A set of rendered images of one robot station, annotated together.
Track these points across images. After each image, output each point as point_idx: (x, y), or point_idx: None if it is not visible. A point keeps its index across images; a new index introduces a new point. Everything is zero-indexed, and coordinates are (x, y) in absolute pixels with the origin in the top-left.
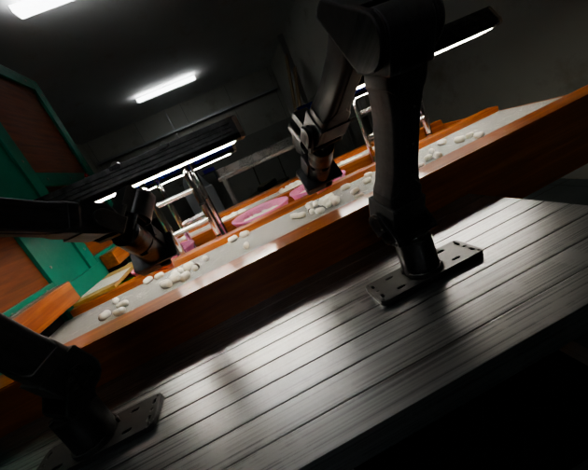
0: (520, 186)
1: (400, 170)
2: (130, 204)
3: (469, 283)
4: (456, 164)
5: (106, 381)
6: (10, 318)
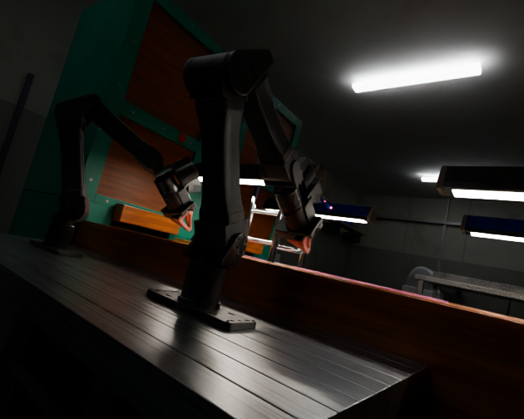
0: None
1: (204, 183)
2: (178, 166)
3: (165, 314)
4: (427, 307)
5: (106, 254)
6: (83, 168)
